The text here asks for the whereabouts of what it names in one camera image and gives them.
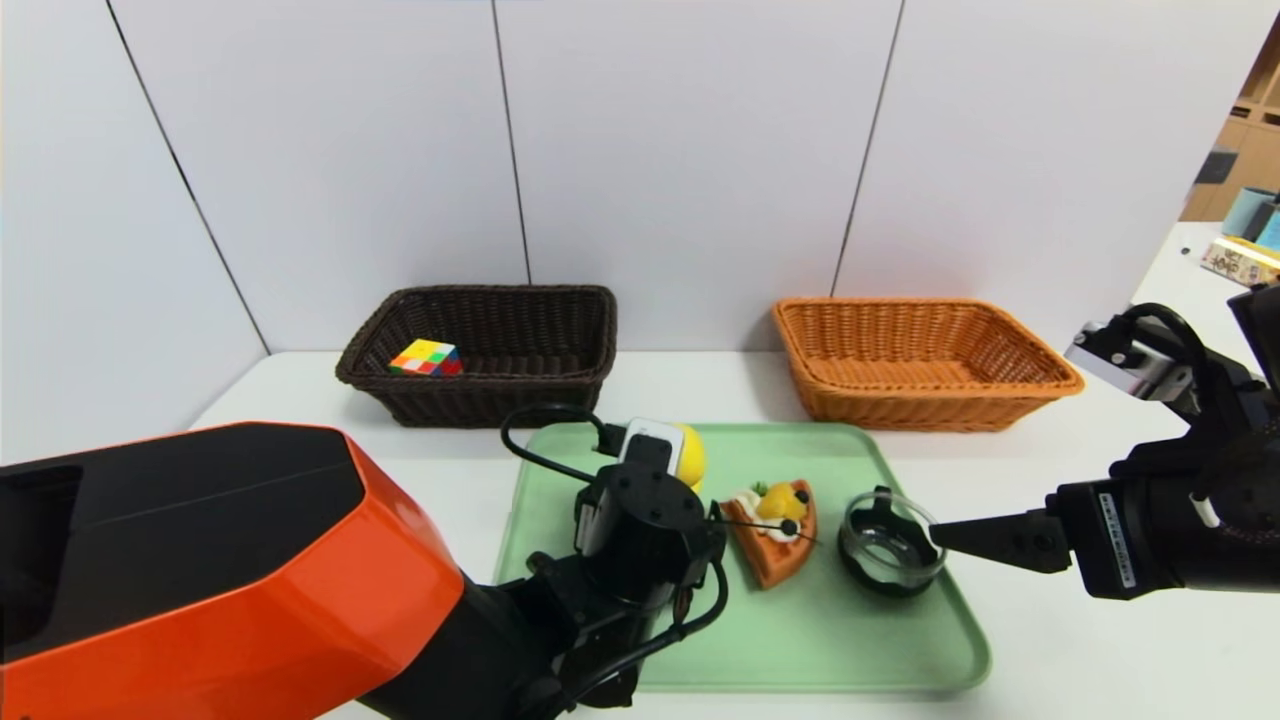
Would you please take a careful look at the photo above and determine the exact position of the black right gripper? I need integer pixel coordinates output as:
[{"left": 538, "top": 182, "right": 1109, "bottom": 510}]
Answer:
[{"left": 928, "top": 476, "right": 1236, "bottom": 601}]

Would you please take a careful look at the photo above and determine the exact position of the toy waffle slice with fruit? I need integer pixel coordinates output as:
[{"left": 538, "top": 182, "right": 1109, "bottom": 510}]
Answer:
[{"left": 720, "top": 480, "right": 819, "bottom": 591}]

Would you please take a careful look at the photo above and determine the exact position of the yellow duck toy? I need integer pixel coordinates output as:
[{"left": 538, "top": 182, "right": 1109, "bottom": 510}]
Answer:
[{"left": 675, "top": 425, "right": 708, "bottom": 491}]

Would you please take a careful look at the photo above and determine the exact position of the multicoloured puzzle cube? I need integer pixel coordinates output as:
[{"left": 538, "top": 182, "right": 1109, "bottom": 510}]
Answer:
[{"left": 388, "top": 338, "right": 464, "bottom": 378}]

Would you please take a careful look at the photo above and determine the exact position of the orange wicker basket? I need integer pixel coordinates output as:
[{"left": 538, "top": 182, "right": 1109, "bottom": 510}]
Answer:
[{"left": 772, "top": 297, "right": 1087, "bottom": 433}]

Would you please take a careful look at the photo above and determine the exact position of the dark brown wicker basket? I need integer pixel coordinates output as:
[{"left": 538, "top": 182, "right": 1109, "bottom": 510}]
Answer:
[{"left": 335, "top": 284, "right": 618, "bottom": 429}]

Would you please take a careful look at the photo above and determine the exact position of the light green plastic tray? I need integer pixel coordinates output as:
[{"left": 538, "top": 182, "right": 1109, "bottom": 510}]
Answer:
[{"left": 495, "top": 422, "right": 993, "bottom": 694}]

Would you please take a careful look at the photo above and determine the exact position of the thin black zip tie tail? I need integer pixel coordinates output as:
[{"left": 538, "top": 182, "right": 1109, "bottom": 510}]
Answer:
[{"left": 712, "top": 515, "right": 823, "bottom": 548}]

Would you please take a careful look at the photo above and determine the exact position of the white side table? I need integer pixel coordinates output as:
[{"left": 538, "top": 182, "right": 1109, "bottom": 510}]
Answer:
[{"left": 1135, "top": 220, "right": 1280, "bottom": 331}]

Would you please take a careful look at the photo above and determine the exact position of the patterned cardboard box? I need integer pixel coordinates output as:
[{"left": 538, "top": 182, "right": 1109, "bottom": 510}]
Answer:
[{"left": 1205, "top": 237, "right": 1280, "bottom": 299}]

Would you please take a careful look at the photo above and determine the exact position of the teal cylindrical container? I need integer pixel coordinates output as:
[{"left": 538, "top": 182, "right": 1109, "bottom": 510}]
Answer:
[{"left": 1225, "top": 185, "right": 1280, "bottom": 251}]

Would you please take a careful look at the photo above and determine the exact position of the brown wooden shelf unit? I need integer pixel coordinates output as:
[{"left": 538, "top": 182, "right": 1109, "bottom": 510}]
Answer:
[{"left": 1180, "top": 20, "right": 1280, "bottom": 226}]

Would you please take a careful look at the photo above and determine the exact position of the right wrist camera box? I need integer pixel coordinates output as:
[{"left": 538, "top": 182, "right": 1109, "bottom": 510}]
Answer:
[{"left": 1065, "top": 320, "right": 1201, "bottom": 403}]

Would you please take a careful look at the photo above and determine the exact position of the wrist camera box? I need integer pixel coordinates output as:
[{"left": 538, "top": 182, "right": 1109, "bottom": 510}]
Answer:
[
  {"left": 1065, "top": 320, "right": 1201, "bottom": 403},
  {"left": 618, "top": 418, "right": 687, "bottom": 476}
]

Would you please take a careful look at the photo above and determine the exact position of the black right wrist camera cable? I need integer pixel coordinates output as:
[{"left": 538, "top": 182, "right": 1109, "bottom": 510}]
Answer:
[{"left": 1115, "top": 303, "right": 1213, "bottom": 386}]

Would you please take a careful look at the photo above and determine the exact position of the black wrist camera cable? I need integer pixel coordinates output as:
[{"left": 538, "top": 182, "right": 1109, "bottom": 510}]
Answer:
[
  {"left": 500, "top": 403, "right": 629, "bottom": 486},
  {"left": 1115, "top": 303, "right": 1213, "bottom": 386}
]

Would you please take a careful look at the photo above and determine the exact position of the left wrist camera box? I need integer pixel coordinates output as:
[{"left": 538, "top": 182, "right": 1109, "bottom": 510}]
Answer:
[{"left": 618, "top": 418, "right": 687, "bottom": 476}]

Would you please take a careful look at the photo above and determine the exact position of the black left wrist camera cable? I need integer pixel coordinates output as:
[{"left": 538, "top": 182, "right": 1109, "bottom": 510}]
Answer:
[{"left": 500, "top": 403, "right": 629, "bottom": 486}]

